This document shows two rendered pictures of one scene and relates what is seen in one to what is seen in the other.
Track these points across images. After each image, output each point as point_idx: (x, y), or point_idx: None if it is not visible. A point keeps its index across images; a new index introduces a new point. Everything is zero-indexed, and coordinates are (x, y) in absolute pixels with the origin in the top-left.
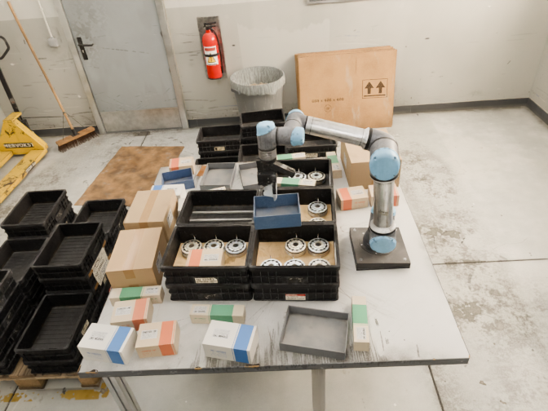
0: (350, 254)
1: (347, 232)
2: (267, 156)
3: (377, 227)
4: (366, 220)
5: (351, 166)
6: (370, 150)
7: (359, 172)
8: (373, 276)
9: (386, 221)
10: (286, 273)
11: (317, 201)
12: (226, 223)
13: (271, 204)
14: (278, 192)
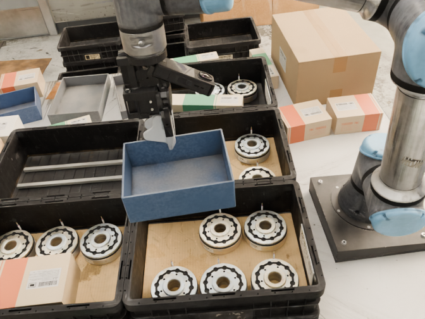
0: (317, 228)
1: (305, 183)
2: (143, 47)
3: (393, 191)
4: (332, 159)
5: (299, 68)
6: (396, 17)
7: (311, 77)
8: (370, 272)
9: (416, 178)
10: (208, 306)
11: (250, 133)
12: (78, 193)
13: (164, 156)
14: (179, 121)
